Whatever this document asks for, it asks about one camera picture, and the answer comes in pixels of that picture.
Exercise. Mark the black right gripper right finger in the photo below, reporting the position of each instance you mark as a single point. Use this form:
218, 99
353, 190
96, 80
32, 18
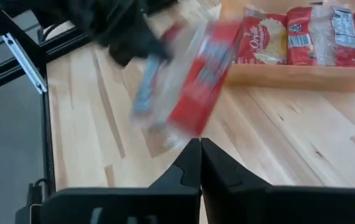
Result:
274, 205

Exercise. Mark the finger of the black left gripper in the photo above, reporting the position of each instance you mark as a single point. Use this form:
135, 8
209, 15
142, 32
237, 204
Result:
134, 49

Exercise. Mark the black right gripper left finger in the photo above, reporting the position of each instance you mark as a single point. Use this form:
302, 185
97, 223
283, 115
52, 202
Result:
134, 205

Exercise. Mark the red popcorn bag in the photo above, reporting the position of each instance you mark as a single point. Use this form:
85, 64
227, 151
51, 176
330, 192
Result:
345, 53
202, 87
261, 40

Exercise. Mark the orange wooden basket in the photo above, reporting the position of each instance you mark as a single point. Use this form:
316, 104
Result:
289, 77

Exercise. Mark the black aluminium table frame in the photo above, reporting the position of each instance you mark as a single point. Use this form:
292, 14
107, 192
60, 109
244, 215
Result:
18, 35

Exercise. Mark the silver metal rail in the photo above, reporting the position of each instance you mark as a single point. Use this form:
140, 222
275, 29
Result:
25, 62

